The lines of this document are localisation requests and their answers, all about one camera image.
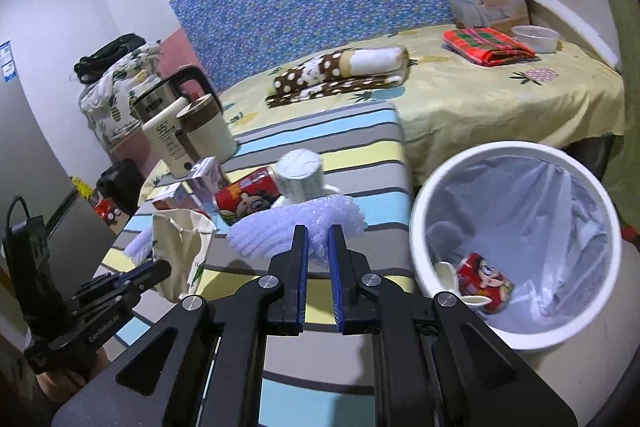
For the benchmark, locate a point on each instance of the large white foam net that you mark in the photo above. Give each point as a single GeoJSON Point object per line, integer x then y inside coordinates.
{"type": "Point", "coordinates": [280, 227]}

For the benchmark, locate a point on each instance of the bed with yellow sheet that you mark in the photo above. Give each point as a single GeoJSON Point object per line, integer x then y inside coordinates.
{"type": "Point", "coordinates": [475, 92]}

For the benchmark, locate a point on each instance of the white foam board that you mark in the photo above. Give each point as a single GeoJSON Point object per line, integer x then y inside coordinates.
{"type": "Point", "coordinates": [575, 7]}

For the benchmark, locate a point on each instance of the black appliance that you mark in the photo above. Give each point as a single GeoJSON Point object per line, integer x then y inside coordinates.
{"type": "Point", "coordinates": [120, 184]}

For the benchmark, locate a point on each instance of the red and white carton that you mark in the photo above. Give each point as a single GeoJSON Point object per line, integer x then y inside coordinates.
{"type": "Point", "coordinates": [172, 199]}

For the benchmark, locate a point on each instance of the white round trash bin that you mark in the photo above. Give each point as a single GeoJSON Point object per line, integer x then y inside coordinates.
{"type": "Point", "coordinates": [425, 227]}

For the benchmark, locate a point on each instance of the small white carton box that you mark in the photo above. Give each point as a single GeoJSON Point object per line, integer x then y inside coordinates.
{"type": "Point", "coordinates": [209, 174]}

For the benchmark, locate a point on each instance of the black bag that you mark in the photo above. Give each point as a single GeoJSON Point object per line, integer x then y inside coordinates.
{"type": "Point", "coordinates": [107, 54]}

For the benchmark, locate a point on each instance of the clear plastic bin liner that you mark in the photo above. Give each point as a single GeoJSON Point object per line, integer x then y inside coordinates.
{"type": "Point", "coordinates": [520, 217]}

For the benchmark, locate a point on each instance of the cream paper bag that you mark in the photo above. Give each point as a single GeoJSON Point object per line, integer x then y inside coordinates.
{"type": "Point", "coordinates": [180, 252]}

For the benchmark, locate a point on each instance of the white plastic bottle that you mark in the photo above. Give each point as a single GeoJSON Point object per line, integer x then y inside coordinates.
{"type": "Point", "coordinates": [167, 142]}

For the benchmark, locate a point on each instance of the striped tablecloth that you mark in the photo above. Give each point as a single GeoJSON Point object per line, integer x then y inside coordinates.
{"type": "Point", "coordinates": [340, 147]}

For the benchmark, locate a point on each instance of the red plaid cloth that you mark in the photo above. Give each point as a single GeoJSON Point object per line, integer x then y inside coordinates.
{"type": "Point", "coordinates": [487, 44]}

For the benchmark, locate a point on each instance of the small white foam net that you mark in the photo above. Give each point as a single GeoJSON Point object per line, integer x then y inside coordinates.
{"type": "Point", "coordinates": [140, 243]}

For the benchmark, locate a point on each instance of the blue label sticker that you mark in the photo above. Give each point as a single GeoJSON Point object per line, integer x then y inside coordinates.
{"type": "Point", "coordinates": [6, 62]}

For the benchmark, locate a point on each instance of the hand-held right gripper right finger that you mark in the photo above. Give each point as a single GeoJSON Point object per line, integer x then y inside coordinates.
{"type": "Point", "coordinates": [336, 279]}

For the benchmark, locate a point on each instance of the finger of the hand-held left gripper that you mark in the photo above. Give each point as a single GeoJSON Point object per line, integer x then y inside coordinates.
{"type": "Point", "coordinates": [145, 274]}

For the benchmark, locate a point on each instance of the white paper cup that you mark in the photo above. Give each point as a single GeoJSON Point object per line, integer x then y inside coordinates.
{"type": "Point", "coordinates": [299, 177]}

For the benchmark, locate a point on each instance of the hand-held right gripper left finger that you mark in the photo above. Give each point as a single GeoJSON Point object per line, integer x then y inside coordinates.
{"type": "Point", "coordinates": [300, 279]}

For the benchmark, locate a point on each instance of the pineapple print bundle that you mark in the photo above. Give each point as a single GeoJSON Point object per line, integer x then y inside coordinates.
{"type": "Point", "coordinates": [117, 99]}

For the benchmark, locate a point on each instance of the brown polka dot blanket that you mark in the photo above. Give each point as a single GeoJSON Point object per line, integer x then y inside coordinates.
{"type": "Point", "coordinates": [320, 74]}

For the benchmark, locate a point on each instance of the red cartoon drink can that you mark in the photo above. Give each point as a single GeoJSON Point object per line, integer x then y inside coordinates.
{"type": "Point", "coordinates": [485, 282]}
{"type": "Point", "coordinates": [245, 197]}

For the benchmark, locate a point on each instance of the white plastic bowl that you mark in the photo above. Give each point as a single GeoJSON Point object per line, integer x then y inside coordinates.
{"type": "Point", "coordinates": [535, 38]}

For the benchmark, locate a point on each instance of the grey refrigerator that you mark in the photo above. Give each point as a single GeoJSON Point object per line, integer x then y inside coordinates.
{"type": "Point", "coordinates": [35, 147]}

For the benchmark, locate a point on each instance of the blue patterned headboard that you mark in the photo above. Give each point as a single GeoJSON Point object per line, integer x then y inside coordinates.
{"type": "Point", "coordinates": [310, 2]}

